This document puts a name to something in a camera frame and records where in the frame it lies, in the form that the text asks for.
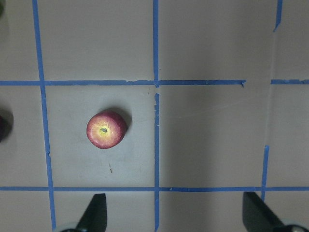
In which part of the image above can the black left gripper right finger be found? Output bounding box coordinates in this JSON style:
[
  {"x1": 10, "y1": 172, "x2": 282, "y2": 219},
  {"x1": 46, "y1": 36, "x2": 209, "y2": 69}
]
[{"x1": 242, "y1": 191, "x2": 283, "y2": 232}]

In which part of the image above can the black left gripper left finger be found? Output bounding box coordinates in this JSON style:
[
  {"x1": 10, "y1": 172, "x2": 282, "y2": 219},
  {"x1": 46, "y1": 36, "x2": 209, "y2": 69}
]
[{"x1": 76, "y1": 193, "x2": 107, "y2": 231}]

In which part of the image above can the dark red apple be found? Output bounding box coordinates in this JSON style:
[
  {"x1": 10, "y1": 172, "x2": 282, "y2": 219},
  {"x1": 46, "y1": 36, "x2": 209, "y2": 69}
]
[{"x1": 0, "y1": 116, "x2": 6, "y2": 142}]

